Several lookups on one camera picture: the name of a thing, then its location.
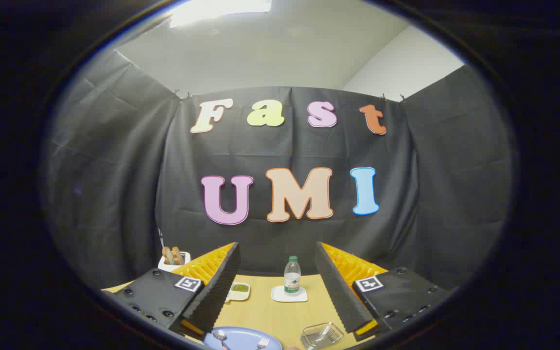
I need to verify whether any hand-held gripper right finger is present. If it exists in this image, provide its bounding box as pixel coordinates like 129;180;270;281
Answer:
315;242;455;341

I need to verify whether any cream toaster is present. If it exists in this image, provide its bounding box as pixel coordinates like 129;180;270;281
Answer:
157;251;191;272

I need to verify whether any clear green-cap water bottle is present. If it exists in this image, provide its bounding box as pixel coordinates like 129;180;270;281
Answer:
284;256;301;295

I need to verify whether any metal drain basket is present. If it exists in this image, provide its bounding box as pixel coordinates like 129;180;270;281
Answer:
301;322;345;350

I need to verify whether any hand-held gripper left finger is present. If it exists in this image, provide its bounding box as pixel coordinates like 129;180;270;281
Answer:
103;242;242;341

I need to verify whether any blue round plate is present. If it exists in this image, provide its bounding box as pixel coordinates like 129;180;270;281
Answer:
204;326;283;350

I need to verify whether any white divided bean dish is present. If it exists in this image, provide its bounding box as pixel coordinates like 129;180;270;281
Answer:
225;282;251;302

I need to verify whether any ceiling light panel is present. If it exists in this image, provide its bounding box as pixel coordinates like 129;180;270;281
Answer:
169;0;273;28

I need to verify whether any white square coaster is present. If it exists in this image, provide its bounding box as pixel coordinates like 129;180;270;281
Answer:
271;285;308;303

